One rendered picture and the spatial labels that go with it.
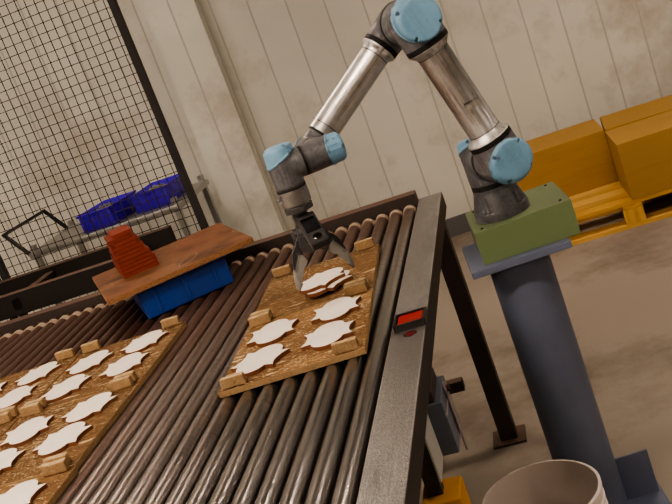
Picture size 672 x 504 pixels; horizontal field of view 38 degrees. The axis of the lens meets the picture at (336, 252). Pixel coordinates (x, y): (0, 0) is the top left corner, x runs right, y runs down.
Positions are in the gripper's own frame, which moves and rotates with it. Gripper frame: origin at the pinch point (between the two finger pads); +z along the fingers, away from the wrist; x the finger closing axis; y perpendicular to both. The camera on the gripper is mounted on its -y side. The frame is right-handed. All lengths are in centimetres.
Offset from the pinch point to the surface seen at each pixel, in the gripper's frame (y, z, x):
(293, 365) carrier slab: -22.9, 8.5, 17.7
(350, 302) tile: -0.2, 7.4, -3.3
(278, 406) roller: -37.8, 10.1, 25.1
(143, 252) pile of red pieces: 96, -7, 40
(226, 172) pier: 368, 13, -23
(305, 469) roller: -69, 11, 27
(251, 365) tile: -14.3, 7.3, 25.9
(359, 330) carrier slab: -19.3, 8.5, 0.4
